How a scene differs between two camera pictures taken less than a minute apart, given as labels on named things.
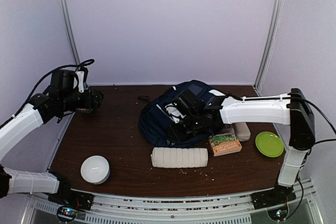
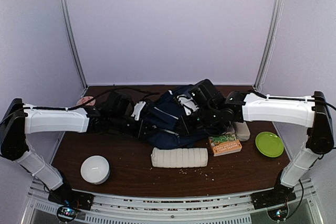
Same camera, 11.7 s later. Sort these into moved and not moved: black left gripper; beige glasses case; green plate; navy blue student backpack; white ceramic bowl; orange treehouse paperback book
Moved: black left gripper; navy blue student backpack
Not moved: green plate; white ceramic bowl; beige glasses case; orange treehouse paperback book
